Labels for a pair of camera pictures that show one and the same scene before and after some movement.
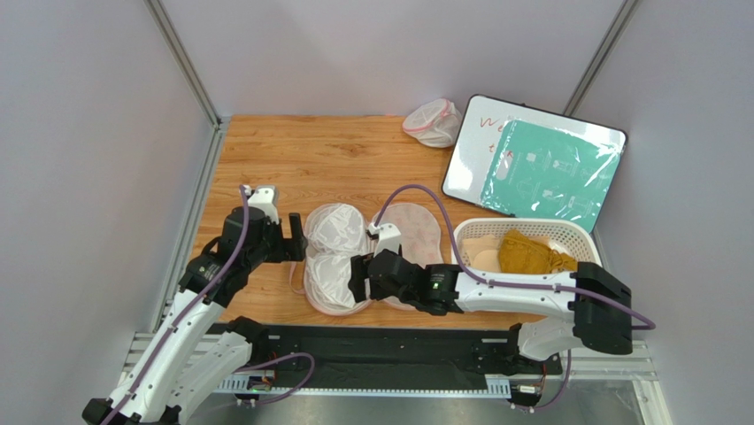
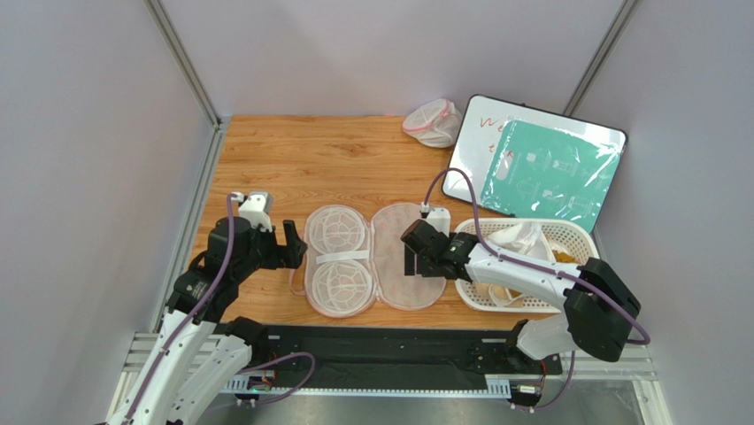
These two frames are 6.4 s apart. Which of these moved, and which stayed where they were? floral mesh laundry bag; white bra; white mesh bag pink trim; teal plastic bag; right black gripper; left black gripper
Moved: white bra; right black gripper
Stayed: floral mesh laundry bag; white mesh bag pink trim; left black gripper; teal plastic bag
